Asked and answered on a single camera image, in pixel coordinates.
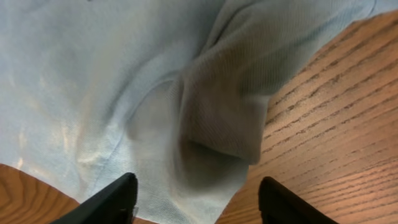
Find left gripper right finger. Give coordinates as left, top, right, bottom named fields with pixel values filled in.
left=258, top=177, right=337, bottom=224

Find light blue t-shirt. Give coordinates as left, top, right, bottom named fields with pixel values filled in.
left=1, top=0, right=397, bottom=223

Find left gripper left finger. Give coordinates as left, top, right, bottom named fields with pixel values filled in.
left=52, top=172, right=138, bottom=224

